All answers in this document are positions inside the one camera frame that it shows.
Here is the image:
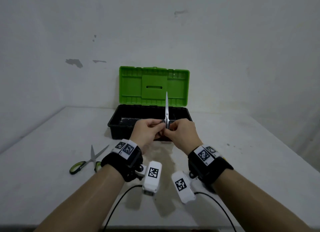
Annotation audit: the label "person's right hand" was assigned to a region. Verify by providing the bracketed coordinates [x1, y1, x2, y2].
[165, 118, 203, 156]

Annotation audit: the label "person's left hand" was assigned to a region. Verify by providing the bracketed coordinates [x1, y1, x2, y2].
[129, 119, 165, 155]

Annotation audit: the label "orange-handled scissors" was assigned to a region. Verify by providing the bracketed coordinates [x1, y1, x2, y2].
[154, 91, 177, 131]

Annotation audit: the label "green lid black toolbox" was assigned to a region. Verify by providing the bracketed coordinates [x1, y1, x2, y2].
[107, 66, 193, 142]

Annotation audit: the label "green-handled scissors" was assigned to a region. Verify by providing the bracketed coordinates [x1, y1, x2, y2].
[69, 145, 110, 175]

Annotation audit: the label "person's left forearm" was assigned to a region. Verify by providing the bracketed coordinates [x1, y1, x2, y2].
[34, 164, 125, 232]

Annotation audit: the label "person's right forearm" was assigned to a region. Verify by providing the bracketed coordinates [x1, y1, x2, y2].
[211, 169, 313, 232]

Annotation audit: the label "black left wristband with markers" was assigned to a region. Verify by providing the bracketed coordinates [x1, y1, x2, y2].
[101, 139, 144, 182]

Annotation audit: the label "black wristband with markers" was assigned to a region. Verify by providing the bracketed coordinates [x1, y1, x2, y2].
[188, 144, 234, 186]
[101, 139, 144, 182]

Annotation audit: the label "black right wristband with markers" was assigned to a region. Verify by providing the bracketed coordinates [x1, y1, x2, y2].
[188, 144, 234, 186]

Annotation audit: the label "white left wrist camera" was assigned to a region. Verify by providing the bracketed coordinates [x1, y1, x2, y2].
[136, 161, 162, 196]

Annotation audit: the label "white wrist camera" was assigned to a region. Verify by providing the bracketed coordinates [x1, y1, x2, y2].
[171, 171, 197, 204]
[136, 161, 162, 196]

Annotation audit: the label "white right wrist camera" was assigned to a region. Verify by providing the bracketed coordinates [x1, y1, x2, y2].
[171, 171, 197, 204]

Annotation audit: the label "black right camera cable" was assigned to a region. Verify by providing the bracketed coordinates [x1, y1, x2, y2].
[194, 192, 237, 232]

